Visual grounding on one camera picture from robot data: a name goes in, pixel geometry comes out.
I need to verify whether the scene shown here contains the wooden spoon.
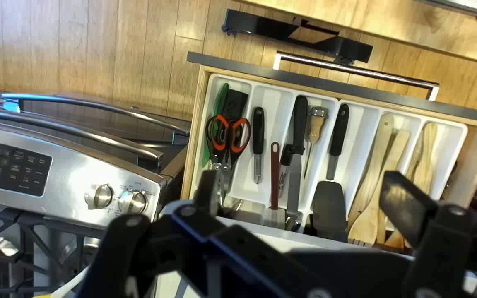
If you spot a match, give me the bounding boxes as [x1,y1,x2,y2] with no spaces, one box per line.
[384,120,440,251]

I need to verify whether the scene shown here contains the orange handled scissors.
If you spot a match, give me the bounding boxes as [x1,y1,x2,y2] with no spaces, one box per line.
[205,114,251,178]

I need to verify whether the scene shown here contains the stainless steel stove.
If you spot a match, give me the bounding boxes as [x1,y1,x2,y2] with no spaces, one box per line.
[0,92,188,298]

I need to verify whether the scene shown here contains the black nylon turner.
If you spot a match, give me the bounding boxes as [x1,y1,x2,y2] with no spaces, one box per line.
[312,104,349,241]

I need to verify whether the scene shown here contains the wooden kitchen drawer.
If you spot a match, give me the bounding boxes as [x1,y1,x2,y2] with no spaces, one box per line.
[182,52,477,249]

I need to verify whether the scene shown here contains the red handled utensil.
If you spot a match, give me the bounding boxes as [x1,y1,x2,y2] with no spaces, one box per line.
[269,142,279,210]

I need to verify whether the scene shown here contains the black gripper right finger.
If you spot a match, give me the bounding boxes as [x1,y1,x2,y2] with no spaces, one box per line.
[379,170,473,298]

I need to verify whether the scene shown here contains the black handled metal spatula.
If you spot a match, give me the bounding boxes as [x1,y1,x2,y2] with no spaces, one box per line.
[286,95,307,220]

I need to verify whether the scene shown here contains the white cutlery tray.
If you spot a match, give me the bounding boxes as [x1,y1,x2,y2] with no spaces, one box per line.
[183,74,466,231]

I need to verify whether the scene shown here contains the black bracket on floor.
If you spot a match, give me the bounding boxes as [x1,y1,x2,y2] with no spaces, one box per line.
[221,9,372,64]

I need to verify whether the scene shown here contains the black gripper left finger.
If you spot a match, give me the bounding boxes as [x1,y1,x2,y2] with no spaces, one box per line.
[77,213,152,298]

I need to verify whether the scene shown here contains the light wooden spatula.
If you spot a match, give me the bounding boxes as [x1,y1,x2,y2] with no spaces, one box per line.
[347,114,410,244]

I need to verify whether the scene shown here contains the black handled knife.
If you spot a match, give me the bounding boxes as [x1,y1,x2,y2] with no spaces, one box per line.
[251,105,264,183]

